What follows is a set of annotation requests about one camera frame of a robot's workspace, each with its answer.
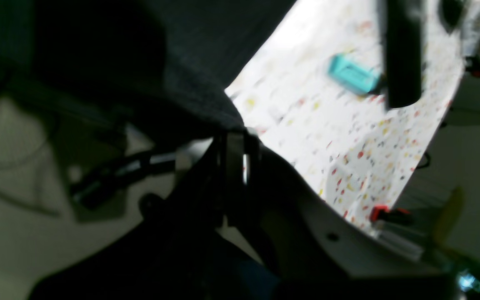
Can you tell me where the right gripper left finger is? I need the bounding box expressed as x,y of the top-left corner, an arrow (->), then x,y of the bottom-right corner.
27,132 -> 245,300

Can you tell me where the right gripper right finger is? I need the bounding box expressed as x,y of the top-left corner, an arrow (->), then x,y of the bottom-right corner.
244,129 -> 457,300

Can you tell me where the black T-shirt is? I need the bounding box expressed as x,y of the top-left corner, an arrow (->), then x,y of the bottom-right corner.
0,0 -> 295,145

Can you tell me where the turquoise highlighter pen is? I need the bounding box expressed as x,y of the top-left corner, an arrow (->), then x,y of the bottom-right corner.
327,54 -> 383,95

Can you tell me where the red handled clamp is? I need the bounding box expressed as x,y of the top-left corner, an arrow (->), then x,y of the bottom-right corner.
369,205 -> 414,226

